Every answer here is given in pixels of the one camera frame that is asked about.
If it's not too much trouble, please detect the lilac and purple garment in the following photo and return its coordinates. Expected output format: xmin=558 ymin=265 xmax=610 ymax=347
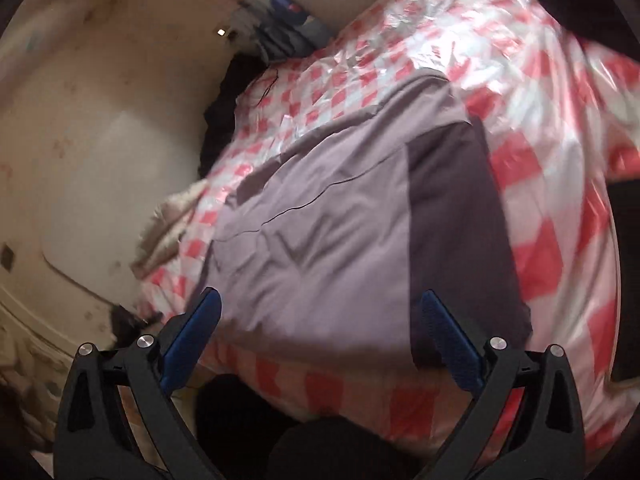
xmin=200 ymin=70 xmax=532 ymax=368

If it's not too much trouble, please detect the beige quilted jacket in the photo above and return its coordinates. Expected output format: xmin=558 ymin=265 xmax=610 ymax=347
xmin=130 ymin=179 xmax=208 ymax=280

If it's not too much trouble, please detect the red checkered plastic bed cover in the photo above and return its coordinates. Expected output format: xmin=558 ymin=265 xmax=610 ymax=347
xmin=138 ymin=0 xmax=639 ymax=457

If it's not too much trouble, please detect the blue patterned left curtain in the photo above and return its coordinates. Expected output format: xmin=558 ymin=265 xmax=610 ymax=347
xmin=231 ymin=0 xmax=333 ymax=64

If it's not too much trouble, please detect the black clothes pile by wall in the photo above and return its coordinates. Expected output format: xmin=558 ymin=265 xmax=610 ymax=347
xmin=198 ymin=52 xmax=267 ymax=179

